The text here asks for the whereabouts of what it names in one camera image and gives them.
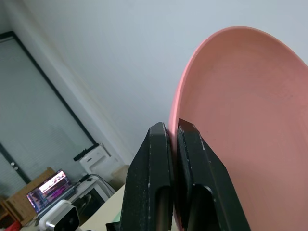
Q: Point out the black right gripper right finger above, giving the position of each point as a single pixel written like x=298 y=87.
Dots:
x=207 y=192

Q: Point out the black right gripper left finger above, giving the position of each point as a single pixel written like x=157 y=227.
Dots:
x=142 y=183

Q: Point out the pink plate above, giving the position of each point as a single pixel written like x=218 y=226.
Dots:
x=245 y=96

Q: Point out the light green plate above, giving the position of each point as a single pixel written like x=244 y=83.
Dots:
x=119 y=218

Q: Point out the white printer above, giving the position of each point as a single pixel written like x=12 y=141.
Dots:
x=95 y=160

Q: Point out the open laptop with lit screen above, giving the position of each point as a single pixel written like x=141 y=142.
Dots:
x=49 y=190

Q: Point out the brown cardboard box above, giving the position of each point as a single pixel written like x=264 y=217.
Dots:
x=18 y=202

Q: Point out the black framed window with blinds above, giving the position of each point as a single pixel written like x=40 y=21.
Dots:
x=31 y=108

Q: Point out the red box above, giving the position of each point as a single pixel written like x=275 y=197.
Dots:
x=13 y=226

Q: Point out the white camera device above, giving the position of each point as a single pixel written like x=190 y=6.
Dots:
x=65 y=214

